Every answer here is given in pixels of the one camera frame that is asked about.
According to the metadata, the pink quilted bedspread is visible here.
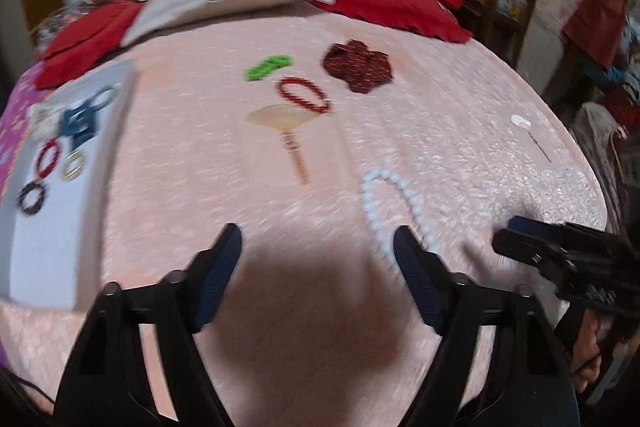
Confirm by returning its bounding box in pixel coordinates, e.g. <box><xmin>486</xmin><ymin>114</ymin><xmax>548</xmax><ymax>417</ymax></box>
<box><xmin>0</xmin><ymin>4</ymin><xmax>621</xmax><ymax>427</ymax></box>

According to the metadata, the red hanging cloth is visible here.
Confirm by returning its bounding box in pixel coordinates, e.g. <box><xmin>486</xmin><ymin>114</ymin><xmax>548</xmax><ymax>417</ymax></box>
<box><xmin>562</xmin><ymin>0</ymin><xmax>628</xmax><ymax>68</ymax></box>

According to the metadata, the dark red dotted scrunchie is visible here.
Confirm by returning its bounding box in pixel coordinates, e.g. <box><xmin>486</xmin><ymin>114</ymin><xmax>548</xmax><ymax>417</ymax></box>
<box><xmin>322</xmin><ymin>39</ymin><xmax>395</xmax><ymax>94</ymax></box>

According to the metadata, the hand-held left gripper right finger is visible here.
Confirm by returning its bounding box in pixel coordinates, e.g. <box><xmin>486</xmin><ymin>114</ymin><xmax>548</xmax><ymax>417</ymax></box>
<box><xmin>394</xmin><ymin>227</ymin><xmax>581</xmax><ymax>427</ymax></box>

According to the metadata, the purple floral sheet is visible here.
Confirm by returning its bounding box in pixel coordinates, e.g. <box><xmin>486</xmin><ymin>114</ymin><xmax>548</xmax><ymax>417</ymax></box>
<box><xmin>0</xmin><ymin>62</ymin><xmax>56</xmax><ymax>208</ymax></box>

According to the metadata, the gold spiral hair tie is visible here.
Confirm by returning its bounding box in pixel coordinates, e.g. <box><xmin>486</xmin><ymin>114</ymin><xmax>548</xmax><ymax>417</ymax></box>
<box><xmin>60</xmin><ymin>151</ymin><xmax>89</xmax><ymax>182</ymax></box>

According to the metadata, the person's right hand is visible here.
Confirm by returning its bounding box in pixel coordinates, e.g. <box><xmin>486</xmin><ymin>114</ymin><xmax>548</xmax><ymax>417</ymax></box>
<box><xmin>570</xmin><ymin>309</ymin><xmax>608</xmax><ymax>395</ymax></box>

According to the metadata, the wooden shelf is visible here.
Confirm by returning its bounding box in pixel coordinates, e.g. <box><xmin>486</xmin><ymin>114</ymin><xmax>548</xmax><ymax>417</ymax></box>
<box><xmin>460</xmin><ymin>0</ymin><xmax>546</xmax><ymax>68</ymax></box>

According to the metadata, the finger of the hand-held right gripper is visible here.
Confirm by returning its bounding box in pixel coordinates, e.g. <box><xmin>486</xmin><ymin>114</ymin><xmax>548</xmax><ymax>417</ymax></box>
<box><xmin>492</xmin><ymin>229</ymin><xmax>563</xmax><ymax>270</ymax></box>
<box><xmin>507</xmin><ymin>215</ymin><xmax>568</xmax><ymax>242</ymax></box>

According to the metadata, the white bead necklace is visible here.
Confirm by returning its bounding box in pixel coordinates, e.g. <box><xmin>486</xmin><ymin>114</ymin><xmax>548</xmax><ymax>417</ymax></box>
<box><xmin>362</xmin><ymin>169</ymin><xmax>441</xmax><ymax>278</ymax></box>

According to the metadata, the green bead bracelet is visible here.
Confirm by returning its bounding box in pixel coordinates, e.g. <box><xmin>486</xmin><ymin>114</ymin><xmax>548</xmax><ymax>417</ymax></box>
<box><xmin>244</xmin><ymin>54</ymin><xmax>292</xmax><ymax>82</ymax></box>

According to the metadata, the silver mesh bracelet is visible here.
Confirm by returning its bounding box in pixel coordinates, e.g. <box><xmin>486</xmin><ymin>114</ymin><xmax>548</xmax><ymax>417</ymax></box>
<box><xmin>87</xmin><ymin>85</ymin><xmax>121</xmax><ymax>112</ymax></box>

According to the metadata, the orange-red bead bracelet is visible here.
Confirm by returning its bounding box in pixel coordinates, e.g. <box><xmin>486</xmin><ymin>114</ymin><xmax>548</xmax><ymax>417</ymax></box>
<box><xmin>276</xmin><ymin>77</ymin><xmax>332</xmax><ymax>114</ymax></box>

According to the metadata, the cherry print white scrunchie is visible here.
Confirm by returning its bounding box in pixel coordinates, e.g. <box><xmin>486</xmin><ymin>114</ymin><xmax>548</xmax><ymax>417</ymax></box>
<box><xmin>30</xmin><ymin>104</ymin><xmax>66</xmax><ymax>138</ymax></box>

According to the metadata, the blue hair claw clip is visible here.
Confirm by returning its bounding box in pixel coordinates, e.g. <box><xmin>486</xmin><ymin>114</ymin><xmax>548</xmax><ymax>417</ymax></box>
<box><xmin>59</xmin><ymin>99</ymin><xmax>101</xmax><ymax>148</ymax></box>

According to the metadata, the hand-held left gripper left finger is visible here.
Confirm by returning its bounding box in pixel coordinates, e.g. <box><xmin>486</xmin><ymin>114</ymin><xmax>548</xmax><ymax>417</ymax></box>
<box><xmin>52</xmin><ymin>223</ymin><xmax>243</xmax><ymax>427</ymax></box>

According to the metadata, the red bead bracelet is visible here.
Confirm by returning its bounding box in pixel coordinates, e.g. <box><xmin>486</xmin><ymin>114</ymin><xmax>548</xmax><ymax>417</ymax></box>
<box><xmin>35</xmin><ymin>139</ymin><xmax>63</xmax><ymax>180</ymax></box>

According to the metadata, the white cardboard box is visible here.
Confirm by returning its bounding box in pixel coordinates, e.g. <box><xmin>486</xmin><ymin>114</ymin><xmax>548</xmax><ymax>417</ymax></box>
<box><xmin>0</xmin><ymin>59</ymin><xmax>138</xmax><ymax>310</ymax></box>

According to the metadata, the dark brown bead bracelet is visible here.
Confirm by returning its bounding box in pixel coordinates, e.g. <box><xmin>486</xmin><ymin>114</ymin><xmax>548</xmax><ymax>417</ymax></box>
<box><xmin>17</xmin><ymin>181</ymin><xmax>48</xmax><ymax>219</ymax></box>

